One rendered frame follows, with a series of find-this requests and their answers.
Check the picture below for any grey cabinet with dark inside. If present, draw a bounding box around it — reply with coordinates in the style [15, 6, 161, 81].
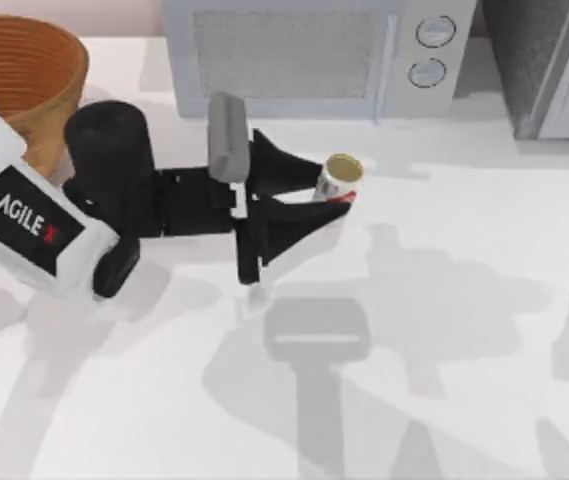
[480, 0, 569, 142]

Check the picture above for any red and white can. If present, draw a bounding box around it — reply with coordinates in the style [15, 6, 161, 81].
[313, 153, 366, 206]

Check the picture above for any pale microwave oven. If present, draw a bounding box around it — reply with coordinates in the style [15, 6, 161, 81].
[160, 0, 479, 123]

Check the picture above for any microwave oven door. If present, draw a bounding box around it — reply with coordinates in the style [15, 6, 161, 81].
[162, 0, 399, 122]

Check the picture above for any brown woven basket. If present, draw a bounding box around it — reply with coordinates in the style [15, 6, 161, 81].
[0, 14, 90, 182]

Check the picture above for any microwave door handle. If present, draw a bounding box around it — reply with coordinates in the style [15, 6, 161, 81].
[372, 13, 399, 126]

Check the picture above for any round microwave knob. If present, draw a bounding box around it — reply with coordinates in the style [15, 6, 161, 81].
[407, 56, 448, 91]
[415, 13, 458, 48]

